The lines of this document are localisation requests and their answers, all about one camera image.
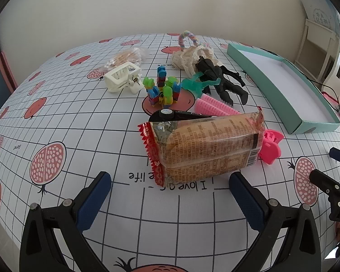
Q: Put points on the pastel rainbow pipe cleaner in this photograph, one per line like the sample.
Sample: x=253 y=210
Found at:
x=182 y=41

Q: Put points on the black plastic toy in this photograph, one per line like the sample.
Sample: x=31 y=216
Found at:
x=181 y=116

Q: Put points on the colourful building block toy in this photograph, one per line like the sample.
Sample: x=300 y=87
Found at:
x=167 y=93

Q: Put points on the black action figure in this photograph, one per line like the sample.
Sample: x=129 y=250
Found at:
x=215 y=70

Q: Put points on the brown snack packet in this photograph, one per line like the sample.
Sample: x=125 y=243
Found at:
x=204 y=144

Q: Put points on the green translucent hair clip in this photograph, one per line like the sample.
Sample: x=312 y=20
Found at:
x=194 y=86

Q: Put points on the cream lace scrunchie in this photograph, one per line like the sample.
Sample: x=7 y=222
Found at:
x=187 y=58

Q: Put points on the pink hair claw clip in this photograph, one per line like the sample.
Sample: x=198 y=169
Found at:
x=269 y=150

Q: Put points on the white hair claw clip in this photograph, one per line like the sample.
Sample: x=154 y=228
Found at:
x=119 y=75

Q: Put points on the white wooden chair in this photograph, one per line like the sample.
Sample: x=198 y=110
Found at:
x=306 y=42

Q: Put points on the bag of cotton swabs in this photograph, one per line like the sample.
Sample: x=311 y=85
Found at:
x=124 y=58

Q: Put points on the grey paper sheet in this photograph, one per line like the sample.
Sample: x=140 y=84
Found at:
x=317 y=8

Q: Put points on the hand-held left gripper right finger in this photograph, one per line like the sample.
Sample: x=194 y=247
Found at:
x=248 y=201

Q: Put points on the pink hair roller clip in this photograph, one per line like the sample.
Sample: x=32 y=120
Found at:
x=212 y=106

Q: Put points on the white tray teal rim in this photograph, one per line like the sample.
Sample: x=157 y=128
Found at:
x=272 y=70

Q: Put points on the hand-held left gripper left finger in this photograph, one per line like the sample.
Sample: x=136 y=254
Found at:
x=94 y=201

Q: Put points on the blue pink-edged panel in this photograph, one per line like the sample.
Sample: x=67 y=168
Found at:
x=8 y=70

